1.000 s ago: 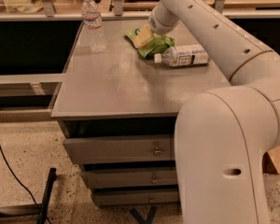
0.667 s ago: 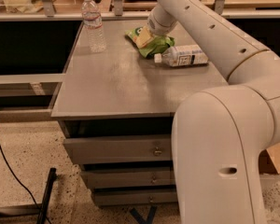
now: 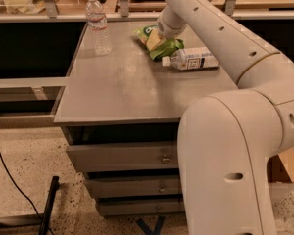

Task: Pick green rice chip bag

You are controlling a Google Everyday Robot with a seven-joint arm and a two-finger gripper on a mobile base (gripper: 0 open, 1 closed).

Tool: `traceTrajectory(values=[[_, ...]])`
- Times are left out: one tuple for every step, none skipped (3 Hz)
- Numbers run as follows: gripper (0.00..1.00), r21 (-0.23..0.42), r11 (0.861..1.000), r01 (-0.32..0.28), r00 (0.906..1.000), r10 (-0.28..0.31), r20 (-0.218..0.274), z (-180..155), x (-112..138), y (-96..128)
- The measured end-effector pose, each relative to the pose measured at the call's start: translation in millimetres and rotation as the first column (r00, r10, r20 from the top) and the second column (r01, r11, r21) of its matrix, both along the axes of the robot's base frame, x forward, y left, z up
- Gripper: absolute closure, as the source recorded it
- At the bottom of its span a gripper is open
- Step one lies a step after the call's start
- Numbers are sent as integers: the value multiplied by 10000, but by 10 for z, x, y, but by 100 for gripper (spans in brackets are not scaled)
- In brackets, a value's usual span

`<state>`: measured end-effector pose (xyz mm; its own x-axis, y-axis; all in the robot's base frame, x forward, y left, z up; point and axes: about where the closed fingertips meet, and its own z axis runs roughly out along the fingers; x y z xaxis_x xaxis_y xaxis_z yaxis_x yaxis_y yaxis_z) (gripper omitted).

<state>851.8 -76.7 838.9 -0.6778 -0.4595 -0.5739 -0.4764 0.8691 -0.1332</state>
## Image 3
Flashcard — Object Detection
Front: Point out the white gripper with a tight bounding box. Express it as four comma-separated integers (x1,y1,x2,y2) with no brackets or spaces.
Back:
146,6,186,51

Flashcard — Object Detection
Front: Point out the green rice chip bag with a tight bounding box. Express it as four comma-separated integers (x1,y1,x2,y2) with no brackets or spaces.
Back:
134,24,184,61

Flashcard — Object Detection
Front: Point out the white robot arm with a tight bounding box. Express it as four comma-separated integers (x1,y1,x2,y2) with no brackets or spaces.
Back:
158,0,294,235

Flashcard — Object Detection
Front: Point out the lying white-label bottle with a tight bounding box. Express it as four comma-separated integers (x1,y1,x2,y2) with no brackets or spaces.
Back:
162,47,219,71

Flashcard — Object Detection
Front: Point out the upright clear water bottle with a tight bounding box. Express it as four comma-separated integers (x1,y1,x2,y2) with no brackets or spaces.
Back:
85,0,112,56

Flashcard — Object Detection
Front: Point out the grey drawer cabinet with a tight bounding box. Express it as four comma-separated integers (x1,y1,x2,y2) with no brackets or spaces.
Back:
54,22,235,204

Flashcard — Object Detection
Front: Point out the top grey drawer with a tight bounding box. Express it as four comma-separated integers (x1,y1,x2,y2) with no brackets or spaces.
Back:
67,142,178,172

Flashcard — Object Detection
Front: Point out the grey drawer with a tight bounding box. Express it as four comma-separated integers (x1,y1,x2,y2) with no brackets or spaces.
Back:
96,198,185,216
85,175,181,199
67,142,178,172

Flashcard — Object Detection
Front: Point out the middle grey drawer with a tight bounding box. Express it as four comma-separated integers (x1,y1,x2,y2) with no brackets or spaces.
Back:
85,175,181,199

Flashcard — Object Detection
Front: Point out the bottom grey drawer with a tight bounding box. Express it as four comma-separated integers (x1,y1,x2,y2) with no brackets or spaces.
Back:
96,198,185,216

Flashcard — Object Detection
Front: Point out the cardboard box of snacks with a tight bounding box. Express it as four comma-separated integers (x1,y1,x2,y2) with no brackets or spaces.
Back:
267,148,294,203

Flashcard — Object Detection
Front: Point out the black metal stand base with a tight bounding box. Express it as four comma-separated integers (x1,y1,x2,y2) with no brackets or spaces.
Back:
0,176,60,235

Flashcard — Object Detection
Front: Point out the black cable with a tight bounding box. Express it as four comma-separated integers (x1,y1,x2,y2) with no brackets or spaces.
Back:
0,127,55,235

